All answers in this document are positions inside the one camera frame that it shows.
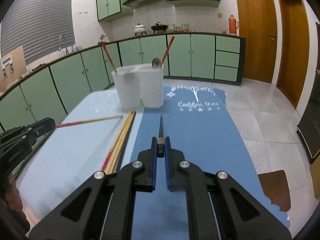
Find red-end bamboo chopstick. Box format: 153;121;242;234
100;111;132;172
55;115;123;128
101;42;117;73
160;36;175;68

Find plain bamboo chopstick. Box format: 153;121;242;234
104;111;135;174
113;114;136;173

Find metal spoon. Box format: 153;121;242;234
151;57;162;68

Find green lower kitchen cabinets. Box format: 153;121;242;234
1;32;246;131

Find chrome kitchen faucet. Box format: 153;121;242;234
58;35;70;55

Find person left hand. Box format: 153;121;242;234
3;173;23;212

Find brown wooden stool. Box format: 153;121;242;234
258;170;291;212

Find cardboard box with fittings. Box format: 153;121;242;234
0;46;27;93

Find blue table mat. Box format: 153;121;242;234
20;87;291;239

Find grey window blind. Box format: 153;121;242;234
1;0;75;64

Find white double utensil holder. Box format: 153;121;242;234
112;63;164;109

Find dark glass cabinet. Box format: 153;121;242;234
297;22;320;164

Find white cooking pot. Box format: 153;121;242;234
133;23;146;36

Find black wok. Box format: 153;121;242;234
151;22;168;34

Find small glass jar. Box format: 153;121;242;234
221;26;227;34

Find orange thermos flask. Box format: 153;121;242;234
228;15;239;35

